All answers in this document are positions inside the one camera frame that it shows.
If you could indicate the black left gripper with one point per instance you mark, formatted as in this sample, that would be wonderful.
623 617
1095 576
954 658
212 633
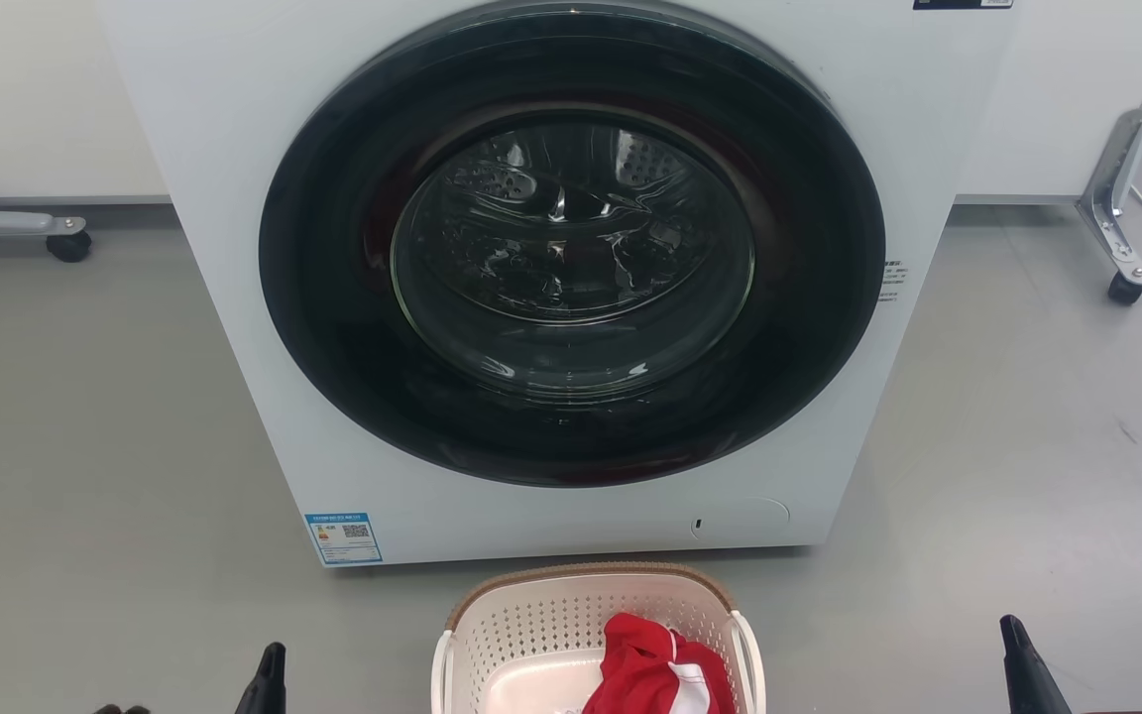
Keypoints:
121 710

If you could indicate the cream perforated laundry basket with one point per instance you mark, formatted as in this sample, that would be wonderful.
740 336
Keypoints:
531 625

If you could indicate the blue energy label sticker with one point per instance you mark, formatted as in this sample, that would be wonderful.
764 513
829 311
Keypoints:
343 538

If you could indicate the round black washing machine door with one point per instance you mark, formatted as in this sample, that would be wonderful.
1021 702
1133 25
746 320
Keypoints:
333 357

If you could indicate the red and white garment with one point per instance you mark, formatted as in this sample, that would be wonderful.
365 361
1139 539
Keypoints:
645 674

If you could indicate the black caster wheel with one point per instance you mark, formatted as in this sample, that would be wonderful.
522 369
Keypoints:
68 247
1126 289

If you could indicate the white front-load washing machine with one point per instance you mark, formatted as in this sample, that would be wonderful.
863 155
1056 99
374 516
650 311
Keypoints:
224 129

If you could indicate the silver metal frame leg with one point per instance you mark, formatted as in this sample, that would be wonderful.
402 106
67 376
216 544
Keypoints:
1114 198

